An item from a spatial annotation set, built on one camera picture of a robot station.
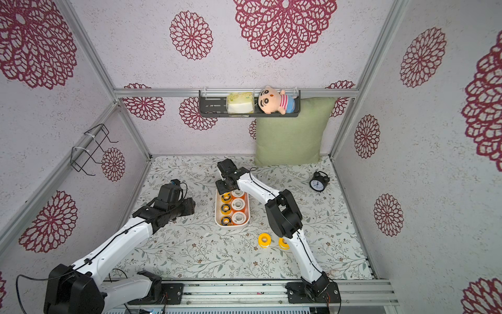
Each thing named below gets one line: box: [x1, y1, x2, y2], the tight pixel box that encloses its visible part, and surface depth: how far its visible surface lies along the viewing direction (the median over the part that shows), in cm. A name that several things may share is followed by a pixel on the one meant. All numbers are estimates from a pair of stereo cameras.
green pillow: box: [255, 96, 337, 167], surface depth 102 cm
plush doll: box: [258, 85, 297, 116], surface depth 88 cm
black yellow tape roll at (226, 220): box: [220, 215, 233, 226], surface depth 94 cm
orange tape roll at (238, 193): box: [230, 189, 246, 199], surface depth 99 cm
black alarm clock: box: [309, 170, 331, 193], surface depth 102 cm
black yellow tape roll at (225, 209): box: [220, 203, 233, 216], surface depth 98 cm
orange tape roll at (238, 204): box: [230, 197, 246, 212], surface depth 96 cm
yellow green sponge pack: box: [226, 91, 255, 115], surface depth 92 cm
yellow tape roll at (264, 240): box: [258, 232, 272, 249], surface depth 87 cm
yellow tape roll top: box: [220, 192, 232, 204], surface depth 102 cm
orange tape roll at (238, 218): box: [232, 211, 247, 226], surface depth 91 cm
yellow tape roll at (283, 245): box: [277, 237, 291, 251], surface depth 87 cm
